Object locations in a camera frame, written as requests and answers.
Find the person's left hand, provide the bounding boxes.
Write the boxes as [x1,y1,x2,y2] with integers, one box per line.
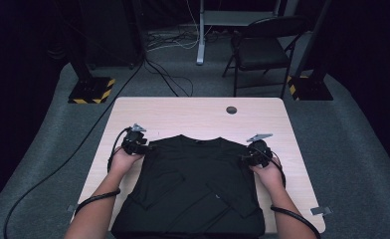
[108,146,145,179]

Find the white metal desk frame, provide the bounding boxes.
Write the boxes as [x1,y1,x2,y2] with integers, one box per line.
[196,0,282,66]

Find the black folding chair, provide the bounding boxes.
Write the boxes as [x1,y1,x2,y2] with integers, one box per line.
[222,15,308,100]

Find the tangle of floor cables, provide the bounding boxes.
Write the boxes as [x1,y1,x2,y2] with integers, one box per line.
[145,28,201,53]

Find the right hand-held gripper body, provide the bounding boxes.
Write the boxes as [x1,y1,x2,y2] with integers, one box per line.
[245,132,275,168]

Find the person's right hand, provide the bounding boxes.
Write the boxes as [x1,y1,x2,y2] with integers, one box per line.
[250,158,285,194]

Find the dark cabinet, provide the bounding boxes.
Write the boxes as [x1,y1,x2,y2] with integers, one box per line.
[80,0,145,68]

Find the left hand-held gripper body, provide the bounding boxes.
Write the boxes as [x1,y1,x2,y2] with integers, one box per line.
[120,122,149,155]

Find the black t-shirt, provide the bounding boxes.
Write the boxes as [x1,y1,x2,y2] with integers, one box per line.
[110,133,267,239]

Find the thin black floor cables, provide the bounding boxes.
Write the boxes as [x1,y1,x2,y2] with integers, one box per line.
[143,59,195,98]

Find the black stand yellow-striped base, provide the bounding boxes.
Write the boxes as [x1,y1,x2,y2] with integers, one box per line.
[286,0,334,102]
[67,49,116,105]

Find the thick black floor cable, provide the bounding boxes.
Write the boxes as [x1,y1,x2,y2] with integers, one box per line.
[3,59,146,239]

